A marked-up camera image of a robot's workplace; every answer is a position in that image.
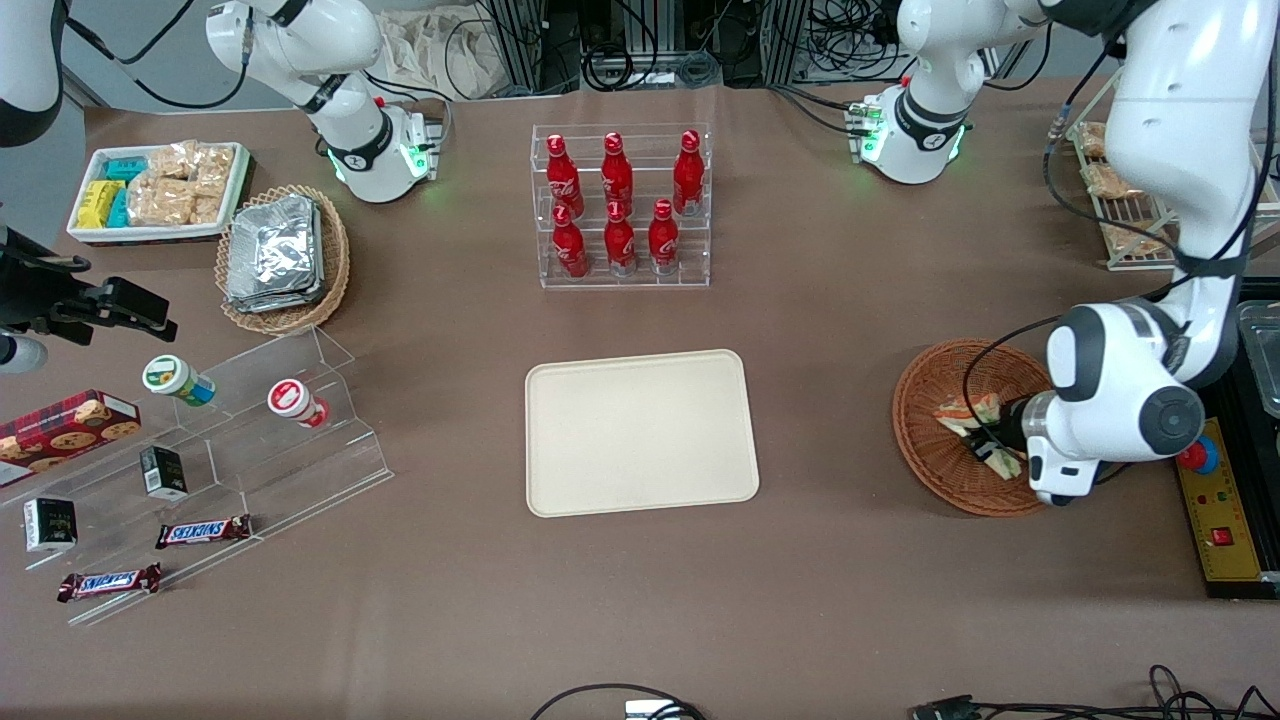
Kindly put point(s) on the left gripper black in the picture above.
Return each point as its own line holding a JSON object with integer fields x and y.
{"x": 1007, "y": 427}

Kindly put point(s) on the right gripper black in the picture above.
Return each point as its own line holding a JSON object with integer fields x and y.
{"x": 30, "y": 290}

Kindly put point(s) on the triangle sandwich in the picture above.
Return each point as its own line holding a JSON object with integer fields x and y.
{"x": 965, "y": 412}

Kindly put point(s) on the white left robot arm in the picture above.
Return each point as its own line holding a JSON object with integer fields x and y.
{"x": 1170, "y": 120}

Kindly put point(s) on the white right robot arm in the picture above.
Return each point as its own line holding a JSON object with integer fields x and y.
{"x": 355, "y": 140}

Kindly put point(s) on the brown round wicker basket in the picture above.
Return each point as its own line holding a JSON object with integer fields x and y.
{"x": 930, "y": 450}

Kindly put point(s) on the light oval wicker basket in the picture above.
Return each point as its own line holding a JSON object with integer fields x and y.
{"x": 335, "y": 260}

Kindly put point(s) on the silver metal tray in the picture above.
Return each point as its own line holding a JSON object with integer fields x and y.
{"x": 1262, "y": 360}

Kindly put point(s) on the cream plastic tray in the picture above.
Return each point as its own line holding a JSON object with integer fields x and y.
{"x": 640, "y": 435}

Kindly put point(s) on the white rectangular snack bin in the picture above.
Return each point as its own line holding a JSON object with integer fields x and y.
{"x": 150, "y": 235}

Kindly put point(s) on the green-lid snack cup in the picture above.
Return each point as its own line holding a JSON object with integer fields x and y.
{"x": 175, "y": 380}

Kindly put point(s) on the teal snack pack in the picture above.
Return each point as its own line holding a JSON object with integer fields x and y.
{"x": 119, "y": 210}
{"x": 127, "y": 168}

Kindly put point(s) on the yellow snack pack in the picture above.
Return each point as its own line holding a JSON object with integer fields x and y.
{"x": 98, "y": 205}

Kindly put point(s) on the red plaid cookie box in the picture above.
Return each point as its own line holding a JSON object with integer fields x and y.
{"x": 60, "y": 435}

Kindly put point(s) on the silver foil packet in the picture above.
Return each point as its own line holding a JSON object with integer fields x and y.
{"x": 275, "y": 300}
{"x": 275, "y": 240}

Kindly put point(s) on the red emergency stop button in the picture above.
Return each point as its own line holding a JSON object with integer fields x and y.
{"x": 1200, "y": 458}

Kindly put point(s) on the red-lid snack cup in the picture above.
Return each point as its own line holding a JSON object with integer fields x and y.
{"x": 295, "y": 402}

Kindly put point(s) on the small black white-edged carton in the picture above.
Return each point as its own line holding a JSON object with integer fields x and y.
{"x": 50, "y": 525}

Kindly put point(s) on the Snickers chocolate bar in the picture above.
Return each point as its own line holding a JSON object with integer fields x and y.
{"x": 110, "y": 582}
{"x": 203, "y": 532}

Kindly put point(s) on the clear acrylic stepped stand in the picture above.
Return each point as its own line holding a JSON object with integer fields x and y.
{"x": 300, "y": 470}

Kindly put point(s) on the black yellow-panel control box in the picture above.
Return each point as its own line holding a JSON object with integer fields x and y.
{"x": 1235, "y": 560}

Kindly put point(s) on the red cola bottle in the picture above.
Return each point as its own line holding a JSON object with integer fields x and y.
{"x": 663, "y": 240}
{"x": 617, "y": 172}
{"x": 570, "y": 245}
{"x": 563, "y": 175}
{"x": 620, "y": 242}
{"x": 688, "y": 175}

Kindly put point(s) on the clear acrylic bottle rack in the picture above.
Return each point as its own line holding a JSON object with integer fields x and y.
{"x": 620, "y": 280}

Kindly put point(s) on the beige cloth bag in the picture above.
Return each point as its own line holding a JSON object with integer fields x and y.
{"x": 440, "y": 50}

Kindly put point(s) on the small silver device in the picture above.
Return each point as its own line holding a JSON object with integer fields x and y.
{"x": 655, "y": 711}

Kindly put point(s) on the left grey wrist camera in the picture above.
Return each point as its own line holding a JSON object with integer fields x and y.
{"x": 1065, "y": 485}

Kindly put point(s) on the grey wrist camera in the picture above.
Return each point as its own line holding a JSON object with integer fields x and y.
{"x": 1065, "y": 485}
{"x": 20, "y": 355}

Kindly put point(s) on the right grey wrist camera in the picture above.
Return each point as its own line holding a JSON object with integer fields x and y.
{"x": 20, "y": 355}

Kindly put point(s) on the red rocker switch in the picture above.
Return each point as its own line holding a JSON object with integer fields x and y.
{"x": 1221, "y": 536}

